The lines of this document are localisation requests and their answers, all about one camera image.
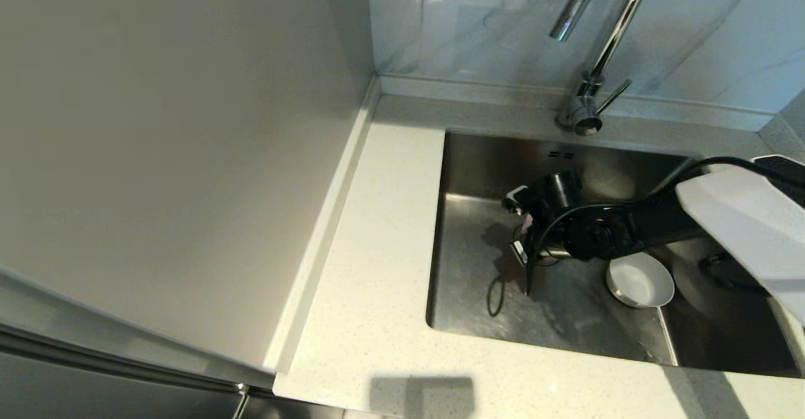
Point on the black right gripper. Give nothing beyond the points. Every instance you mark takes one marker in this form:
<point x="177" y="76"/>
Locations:
<point x="556" y="192"/>

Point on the chrome gooseneck faucet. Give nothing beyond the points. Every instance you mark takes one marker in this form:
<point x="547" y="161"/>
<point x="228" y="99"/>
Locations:
<point x="582" y="114"/>

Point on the pale round bowl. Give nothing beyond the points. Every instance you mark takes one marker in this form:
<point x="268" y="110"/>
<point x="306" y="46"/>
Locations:
<point x="641" y="280"/>

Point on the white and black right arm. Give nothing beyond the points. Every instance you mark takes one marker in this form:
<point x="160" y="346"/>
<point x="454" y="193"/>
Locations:
<point x="723" y="217"/>

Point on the stainless steel sink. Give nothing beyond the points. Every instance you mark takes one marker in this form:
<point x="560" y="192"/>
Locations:
<point x="478" y="268"/>

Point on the grey under-counter cabinet front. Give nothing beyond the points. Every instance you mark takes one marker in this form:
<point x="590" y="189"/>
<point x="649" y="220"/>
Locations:
<point x="289" y="409"/>

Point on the tall grey cabinet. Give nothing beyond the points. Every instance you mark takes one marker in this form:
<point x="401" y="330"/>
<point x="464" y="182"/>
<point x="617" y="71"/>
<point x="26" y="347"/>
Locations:
<point x="157" y="155"/>

